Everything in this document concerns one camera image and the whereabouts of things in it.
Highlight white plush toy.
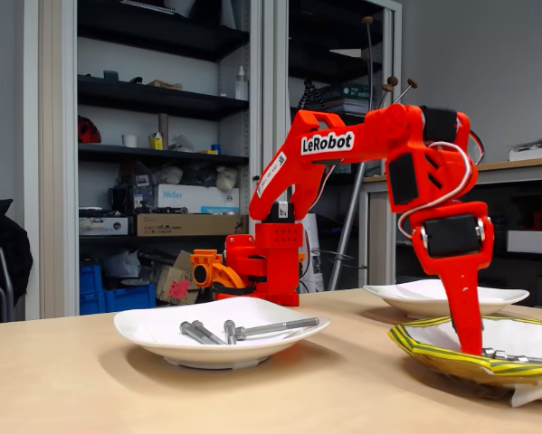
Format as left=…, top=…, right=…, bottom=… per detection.
left=214, top=165, right=240, bottom=193

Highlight long brown cardboard box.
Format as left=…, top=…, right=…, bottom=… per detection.
left=136, top=212, right=250, bottom=238

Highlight grey metal shelf cabinet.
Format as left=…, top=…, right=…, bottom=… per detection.
left=24, top=0, right=266, bottom=320
left=261, top=0, right=404, bottom=293

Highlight low blue plastic crate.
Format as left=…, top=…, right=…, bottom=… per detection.
left=102, top=283, right=157, bottom=314

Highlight white plastic bottle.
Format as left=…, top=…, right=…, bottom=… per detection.
left=234, top=65, right=250, bottom=101

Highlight black red servo cable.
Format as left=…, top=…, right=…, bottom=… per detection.
left=468, top=129, right=485, bottom=166

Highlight tall blue plastic crate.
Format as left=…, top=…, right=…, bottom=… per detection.
left=79, top=264, right=104, bottom=316

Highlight yellow green striped plate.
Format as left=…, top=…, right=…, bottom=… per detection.
left=386, top=315, right=542, bottom=408

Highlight white storage box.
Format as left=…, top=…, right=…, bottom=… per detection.
left=507, top=230, right=542, bottom=256

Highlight white Weller box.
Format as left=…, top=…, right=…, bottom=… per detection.
left=156, top=183, right=241, bottom=215

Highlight white square ceramic plate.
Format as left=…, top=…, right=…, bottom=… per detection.
left=113, top=296, right=332, bottom=370
left=363, top=278, right=530, bottom=320

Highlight metal coat stand brown knobs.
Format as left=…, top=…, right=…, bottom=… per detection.
left=328, top=15, right=419, bottom=291

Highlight red black helmet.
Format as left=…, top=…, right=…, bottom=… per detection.
left=77, top=115, right=102, bottom=145

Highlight orange 3D printed part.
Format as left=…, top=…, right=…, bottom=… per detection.
left=189, top=249, right=250, bottom=299

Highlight cardboard box pink sticker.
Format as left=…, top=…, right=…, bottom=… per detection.
left=154, top=250, right=202, bottom=306

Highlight grey sideboard wooden top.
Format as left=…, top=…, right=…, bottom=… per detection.
left=358, top=156, right=542, bottom=309

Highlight black flexible tripod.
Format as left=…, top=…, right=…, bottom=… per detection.
left=297, top=79, right=322, bottom=112

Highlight black jacket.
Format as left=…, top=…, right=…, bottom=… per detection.
left=0, top=198, right=34, bottom=308

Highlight clear plastic bag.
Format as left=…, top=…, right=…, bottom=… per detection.
left=103, top=250, right=141, bottom=279

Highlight flat white printed box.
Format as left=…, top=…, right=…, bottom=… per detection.
left=79, top=216, right=130, bottom=237

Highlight white servo cable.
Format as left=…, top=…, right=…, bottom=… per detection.
left=396, top=141, right=476, bottom=240

